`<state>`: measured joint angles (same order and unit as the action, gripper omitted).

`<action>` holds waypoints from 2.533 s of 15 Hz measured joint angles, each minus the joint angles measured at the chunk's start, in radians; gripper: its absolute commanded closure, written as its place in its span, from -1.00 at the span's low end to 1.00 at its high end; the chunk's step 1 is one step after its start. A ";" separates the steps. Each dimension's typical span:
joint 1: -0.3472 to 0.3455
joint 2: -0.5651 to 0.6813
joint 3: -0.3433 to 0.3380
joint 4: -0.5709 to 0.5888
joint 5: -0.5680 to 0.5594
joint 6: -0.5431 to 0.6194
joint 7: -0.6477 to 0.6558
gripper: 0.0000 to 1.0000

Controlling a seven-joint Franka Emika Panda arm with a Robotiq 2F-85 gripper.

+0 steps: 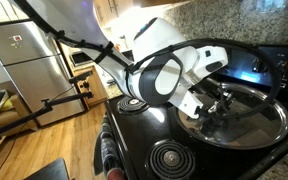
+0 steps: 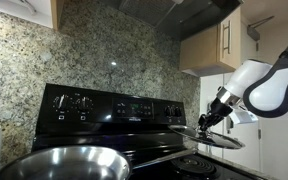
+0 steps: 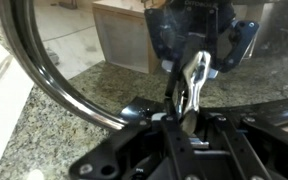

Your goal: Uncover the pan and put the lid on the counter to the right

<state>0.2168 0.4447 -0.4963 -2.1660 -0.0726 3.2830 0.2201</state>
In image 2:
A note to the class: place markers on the large black coil burner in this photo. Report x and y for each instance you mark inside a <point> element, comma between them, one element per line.
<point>194,165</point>

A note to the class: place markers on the dark range hood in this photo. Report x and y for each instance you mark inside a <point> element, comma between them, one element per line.
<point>184,16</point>

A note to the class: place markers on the stove digital control display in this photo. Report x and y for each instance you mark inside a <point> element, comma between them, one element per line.
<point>132,108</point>

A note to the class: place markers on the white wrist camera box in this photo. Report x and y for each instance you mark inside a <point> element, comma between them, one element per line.
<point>244,116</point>

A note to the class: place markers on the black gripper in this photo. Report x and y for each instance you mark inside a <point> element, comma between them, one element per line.
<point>220,111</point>

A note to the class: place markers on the white door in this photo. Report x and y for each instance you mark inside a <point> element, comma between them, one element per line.
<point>247,156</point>

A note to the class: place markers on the black stove knob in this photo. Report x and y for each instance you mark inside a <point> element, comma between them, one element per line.
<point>168,111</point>
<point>176,111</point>
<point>84,104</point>
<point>61,103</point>

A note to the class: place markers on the black electric stove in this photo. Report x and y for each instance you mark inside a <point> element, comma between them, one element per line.
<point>117,133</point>

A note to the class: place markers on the stainless steel frying pan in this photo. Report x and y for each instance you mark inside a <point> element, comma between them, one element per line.
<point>67,163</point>

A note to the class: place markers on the light wood wall cabinet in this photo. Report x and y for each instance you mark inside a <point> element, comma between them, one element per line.
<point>200,50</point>

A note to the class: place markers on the metal door closer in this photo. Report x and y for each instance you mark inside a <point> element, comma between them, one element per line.
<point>253,33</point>

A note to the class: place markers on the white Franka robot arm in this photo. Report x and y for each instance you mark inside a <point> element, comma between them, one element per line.
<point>270,90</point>

